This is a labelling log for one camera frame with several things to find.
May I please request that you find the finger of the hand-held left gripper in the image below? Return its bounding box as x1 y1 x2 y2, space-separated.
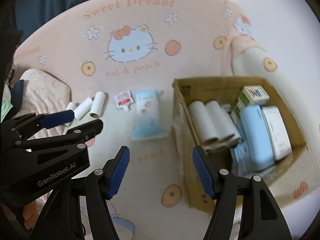
0 109 76 140
14 118 104 155

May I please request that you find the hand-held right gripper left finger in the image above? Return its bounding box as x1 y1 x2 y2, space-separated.
31 145 131 240

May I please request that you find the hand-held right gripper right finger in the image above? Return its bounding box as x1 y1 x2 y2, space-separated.
192 145 293 240

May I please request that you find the white paper roll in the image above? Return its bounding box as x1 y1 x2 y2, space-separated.
188 100 221 143
74 97 94 120
205 100 242 142
62 102 77 128
90 91 106 119

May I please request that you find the white red spout pouch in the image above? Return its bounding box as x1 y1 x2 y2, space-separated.
114 89 134 112

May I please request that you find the brown cardboard box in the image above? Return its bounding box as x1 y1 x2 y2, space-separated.
172 76 308 214

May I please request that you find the floral pillow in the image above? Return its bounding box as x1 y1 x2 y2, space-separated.
10 68 72 140

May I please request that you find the light blue tissue pack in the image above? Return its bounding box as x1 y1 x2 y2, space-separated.
131 89 169 140

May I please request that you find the plain blue soft pack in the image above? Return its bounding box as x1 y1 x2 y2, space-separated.
237 105 274 173

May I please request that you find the green white carton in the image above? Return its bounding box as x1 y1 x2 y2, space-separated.
229 92 248 123

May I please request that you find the white soft pack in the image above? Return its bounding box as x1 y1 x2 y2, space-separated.
261 105 293 162

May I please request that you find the white carton with blue print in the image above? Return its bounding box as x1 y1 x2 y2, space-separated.
243 85 270 103

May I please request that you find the dark teal cloth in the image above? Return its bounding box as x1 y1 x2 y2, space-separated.
15 0 95 38

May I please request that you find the pink cat print blanket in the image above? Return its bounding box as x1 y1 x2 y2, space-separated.
10 0 320 240

